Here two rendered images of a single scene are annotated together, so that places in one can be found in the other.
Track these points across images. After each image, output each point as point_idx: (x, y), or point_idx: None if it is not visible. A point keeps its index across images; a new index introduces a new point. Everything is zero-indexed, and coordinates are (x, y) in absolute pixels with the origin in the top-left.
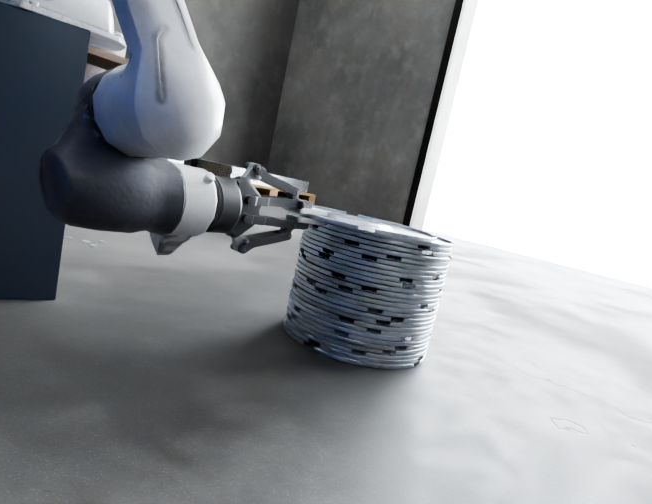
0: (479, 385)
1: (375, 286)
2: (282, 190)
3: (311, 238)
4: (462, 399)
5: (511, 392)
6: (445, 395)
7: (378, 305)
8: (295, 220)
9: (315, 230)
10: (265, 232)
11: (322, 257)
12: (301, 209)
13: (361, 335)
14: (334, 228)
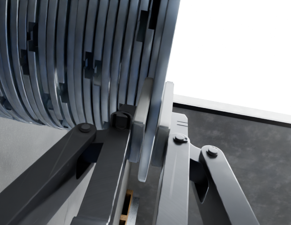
0: (31, 134)
1: (71, 126)
2: (205, 197)
3: (115, 16)
4: (6, 168)
5: (40, 141)
6: None
7: (49, 125)
8: (130, 154)
9: (133, 29)
10: (63, 172)
11: (83, 60)
12: (159, 167)
13: None
14: (141, 84)
